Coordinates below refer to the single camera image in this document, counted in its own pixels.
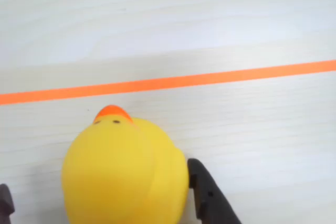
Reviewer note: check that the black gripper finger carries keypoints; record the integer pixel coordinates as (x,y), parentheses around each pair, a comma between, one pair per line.
(5,200)
(210,195)

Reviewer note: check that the orange tape strip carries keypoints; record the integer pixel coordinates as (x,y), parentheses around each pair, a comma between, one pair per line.
(168,81)

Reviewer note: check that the yellow rubber duck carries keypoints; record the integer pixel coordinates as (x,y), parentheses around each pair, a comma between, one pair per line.
(123,171)

